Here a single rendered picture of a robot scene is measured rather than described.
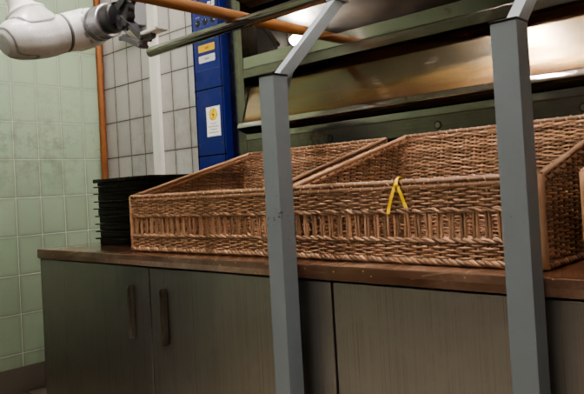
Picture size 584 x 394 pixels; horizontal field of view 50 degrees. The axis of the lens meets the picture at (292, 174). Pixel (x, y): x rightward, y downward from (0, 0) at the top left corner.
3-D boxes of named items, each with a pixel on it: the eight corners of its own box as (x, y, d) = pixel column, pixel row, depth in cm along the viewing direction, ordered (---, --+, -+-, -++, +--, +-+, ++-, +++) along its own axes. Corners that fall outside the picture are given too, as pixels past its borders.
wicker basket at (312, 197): (409, 237, 169) (403, 134, 169) (642, 241, 130) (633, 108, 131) (283, 259, 134) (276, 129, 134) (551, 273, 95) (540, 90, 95)
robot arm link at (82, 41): (121, 41, 171) (79, 49, 162) (90, 51, 182) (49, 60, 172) (109, 1, 169) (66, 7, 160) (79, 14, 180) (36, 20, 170)
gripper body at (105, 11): (122, 5, 166) (142, -4, 159) (123, 37, 165) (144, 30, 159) (96, 0, 160) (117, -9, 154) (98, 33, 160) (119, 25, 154)
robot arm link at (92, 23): (115, 43, 170) (127, 39, 166) (83, 38, 163) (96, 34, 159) (113, 10, 170) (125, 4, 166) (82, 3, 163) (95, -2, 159)
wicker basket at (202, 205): (253, 235, 209) (248, 152, 210) (397, 237, 172) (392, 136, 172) (127, 251, 173) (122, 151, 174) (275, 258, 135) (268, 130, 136)
